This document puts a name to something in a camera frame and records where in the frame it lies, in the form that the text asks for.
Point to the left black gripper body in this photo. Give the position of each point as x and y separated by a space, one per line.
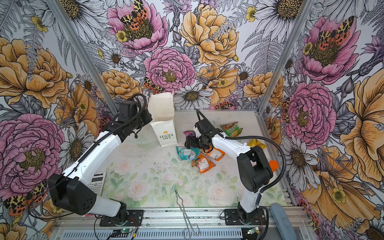
142 119

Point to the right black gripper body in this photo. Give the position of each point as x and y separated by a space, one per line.
198 142

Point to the purple snack packet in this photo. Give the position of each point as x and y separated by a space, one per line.
190 133

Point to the teal snack packet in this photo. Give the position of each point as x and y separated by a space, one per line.
186 154

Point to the orange snack packet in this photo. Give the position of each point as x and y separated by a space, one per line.
203 164
214 154

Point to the white paper bag Love Life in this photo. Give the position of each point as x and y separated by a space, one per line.
162 109

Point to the yellow snack packet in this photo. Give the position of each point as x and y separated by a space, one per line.
257 143

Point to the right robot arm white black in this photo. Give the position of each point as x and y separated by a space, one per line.
257 173

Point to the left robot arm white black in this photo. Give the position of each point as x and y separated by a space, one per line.
70 190

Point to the green snack packet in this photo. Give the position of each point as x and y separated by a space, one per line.
232 130

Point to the white calculator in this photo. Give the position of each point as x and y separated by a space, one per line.
97 183

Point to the right green circuit board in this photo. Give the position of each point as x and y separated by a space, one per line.
255 230

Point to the green circuit board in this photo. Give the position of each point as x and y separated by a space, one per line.
255 230
125 232

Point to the left green circuit board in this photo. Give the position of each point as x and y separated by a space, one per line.
125 232

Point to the grey padded object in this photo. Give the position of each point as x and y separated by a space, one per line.
282 222

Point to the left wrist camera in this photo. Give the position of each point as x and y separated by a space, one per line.
128 109

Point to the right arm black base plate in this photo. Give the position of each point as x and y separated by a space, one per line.
237 217

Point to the aluminium front rail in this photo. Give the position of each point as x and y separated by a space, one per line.
157 224

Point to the metal wire tongs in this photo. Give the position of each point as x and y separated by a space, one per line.
191 229

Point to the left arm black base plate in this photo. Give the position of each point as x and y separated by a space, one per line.
133 218

